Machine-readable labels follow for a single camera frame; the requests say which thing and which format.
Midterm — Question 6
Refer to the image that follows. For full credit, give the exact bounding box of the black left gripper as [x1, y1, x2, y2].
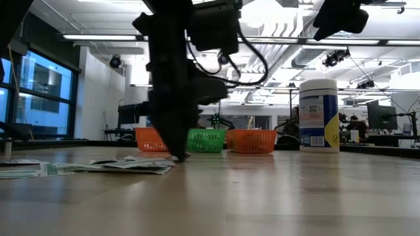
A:
[117, 60, 229, 162]

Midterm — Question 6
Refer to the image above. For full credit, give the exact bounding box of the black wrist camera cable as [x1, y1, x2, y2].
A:
[184, 29, 269, 88]

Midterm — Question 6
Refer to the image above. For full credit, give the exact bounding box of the large room window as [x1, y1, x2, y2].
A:
[0, 49, 79, 138]

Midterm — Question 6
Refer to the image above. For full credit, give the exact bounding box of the black computer monitor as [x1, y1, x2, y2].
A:
[117, 104, 142, 126]
[366, 100, 399, 130]

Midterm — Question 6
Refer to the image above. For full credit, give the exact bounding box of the black aluminium rig frame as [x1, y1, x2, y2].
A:
[0, 139, 420, 159]

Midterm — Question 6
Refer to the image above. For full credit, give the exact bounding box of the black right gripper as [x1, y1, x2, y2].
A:
[312, 0, 370, 42]

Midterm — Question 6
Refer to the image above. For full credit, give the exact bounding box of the person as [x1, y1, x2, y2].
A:
[283, 106, 300, 138]
[346, 114, 369, 140]

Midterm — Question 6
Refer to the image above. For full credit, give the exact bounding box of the green plastic basket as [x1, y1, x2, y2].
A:
[186, 128, 227, 154]

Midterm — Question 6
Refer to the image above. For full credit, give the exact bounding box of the black ceiling spotlight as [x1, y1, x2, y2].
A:
[109, 54, 123, 69]
[356, 79, 376, 90]
[217, 51, 231, 66]
[323, 48, 352, 68]

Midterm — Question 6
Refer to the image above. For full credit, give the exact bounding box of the white wipes canister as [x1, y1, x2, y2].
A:
[298, 78, 341, 153]

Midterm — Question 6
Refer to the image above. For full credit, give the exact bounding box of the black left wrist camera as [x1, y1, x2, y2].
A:
[186, 0, 243, 56]

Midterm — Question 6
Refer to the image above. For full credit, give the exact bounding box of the orange plastic basket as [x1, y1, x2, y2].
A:
[135, 127, 169, 153]
[225, 128, 278, 155]

